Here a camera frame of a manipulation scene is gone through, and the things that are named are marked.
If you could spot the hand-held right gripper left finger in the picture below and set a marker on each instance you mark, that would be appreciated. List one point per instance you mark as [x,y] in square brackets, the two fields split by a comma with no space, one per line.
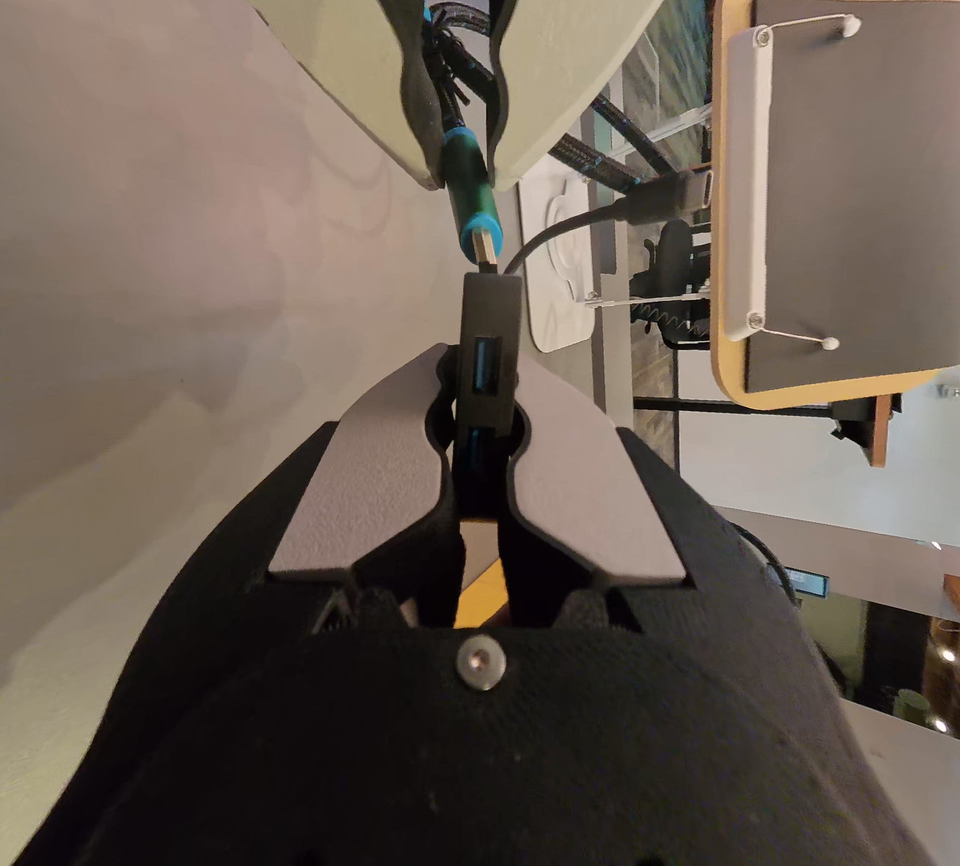
[360,491]

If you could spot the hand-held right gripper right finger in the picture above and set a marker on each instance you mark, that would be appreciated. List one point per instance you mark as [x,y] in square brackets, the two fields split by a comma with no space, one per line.
[593,499]

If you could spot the yellow plastic bin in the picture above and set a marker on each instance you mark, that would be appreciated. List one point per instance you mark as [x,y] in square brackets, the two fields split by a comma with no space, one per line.
[480,600]

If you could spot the white metal strut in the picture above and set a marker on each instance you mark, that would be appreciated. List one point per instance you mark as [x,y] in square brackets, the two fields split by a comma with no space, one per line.
[645,299]

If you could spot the white mounting bar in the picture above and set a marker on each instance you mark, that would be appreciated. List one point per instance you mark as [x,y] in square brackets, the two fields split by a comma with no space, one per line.
[747,183]

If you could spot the black office chair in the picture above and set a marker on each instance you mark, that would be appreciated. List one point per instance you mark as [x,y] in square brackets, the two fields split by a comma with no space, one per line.
[675,243]

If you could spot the dark wooden desk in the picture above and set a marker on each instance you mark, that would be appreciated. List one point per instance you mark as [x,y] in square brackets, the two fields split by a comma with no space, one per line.
[882,431]

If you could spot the grey panel with wooden edge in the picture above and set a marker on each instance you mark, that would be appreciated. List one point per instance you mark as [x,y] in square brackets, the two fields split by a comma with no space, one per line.
[863,206]

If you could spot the small wall screen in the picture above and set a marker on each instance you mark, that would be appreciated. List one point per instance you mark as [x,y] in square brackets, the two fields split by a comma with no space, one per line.
[807,583]

